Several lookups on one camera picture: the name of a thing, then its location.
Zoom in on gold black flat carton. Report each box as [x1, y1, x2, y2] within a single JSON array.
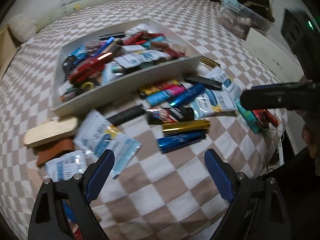
[[200, 57, 222, 68]]

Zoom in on brown leather piece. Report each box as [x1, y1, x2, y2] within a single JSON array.
[[34, 140, 74, 167]]

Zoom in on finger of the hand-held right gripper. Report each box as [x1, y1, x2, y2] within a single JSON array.
[[251, 81, 314, 91], [240, 89, 304, 110]]

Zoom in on fluffy white pillow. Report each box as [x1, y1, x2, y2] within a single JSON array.
[[9, 14, 38, 43]]

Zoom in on white cardboard carton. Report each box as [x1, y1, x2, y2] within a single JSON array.
[[245, 26, 304, 85]]

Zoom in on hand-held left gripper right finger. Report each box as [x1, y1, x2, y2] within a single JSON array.
[[205, 149, 292, 240]]

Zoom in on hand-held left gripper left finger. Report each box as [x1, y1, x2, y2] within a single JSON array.
[[27, 149, 115, 240]]

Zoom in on thin cables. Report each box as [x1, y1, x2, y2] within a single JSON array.
[[262, 127, 285, 170]]

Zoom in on pink printed lighter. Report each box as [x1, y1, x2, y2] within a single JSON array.
[[167, 85, 187, 97]]

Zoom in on person's right hand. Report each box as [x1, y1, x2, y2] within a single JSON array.
[[301, 110, 320, 175]]

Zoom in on heap of mixed lighters and sachets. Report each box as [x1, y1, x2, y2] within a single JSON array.
[[59, 25, 187, 103]]

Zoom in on light wooden board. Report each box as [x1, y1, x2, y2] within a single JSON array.
[[24, 116, 79, 147]]

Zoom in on black printed lighter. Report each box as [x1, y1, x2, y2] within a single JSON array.
[[145, 106, 195, 125]]

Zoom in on blue face mask pack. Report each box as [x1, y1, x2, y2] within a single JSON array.
[[221, 0, 244, 13]]

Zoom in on white shallow cardboard box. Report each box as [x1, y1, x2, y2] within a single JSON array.
[[51, 17, 202, 117]]

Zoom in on clear plastic storage bin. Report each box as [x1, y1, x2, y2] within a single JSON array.
[[217, 0, 274, 39]]

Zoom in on gold metallic lighter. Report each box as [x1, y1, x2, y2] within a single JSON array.
[[161, 119, 211, 137]]

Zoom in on black flat stick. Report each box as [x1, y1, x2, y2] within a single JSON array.
[[185, 76, 223, 91]]

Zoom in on white blue sachet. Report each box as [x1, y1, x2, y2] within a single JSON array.
[[74, 109, 143, 179], [192, 67, 242, 119], [45, 150, 88, 183]]

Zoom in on dark blue lighter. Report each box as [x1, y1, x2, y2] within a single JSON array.
[[169, 83, 207, 108]]

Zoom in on black ribbed cylinder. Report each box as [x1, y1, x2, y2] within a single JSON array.
[[107, 105, 145, 127]]

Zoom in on green bolster pillow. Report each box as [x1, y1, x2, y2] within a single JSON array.
[[35, 0, 133, 32]]

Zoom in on light blue printed lighter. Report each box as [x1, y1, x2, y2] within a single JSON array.
[[146, 90, 175, 107]]

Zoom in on yellow red printed lighter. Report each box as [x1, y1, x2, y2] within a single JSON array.
[[139, 79, 180, 98]]

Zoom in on wooden bedside shelf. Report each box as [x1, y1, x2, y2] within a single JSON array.
[[0, 26, 20, 78]]

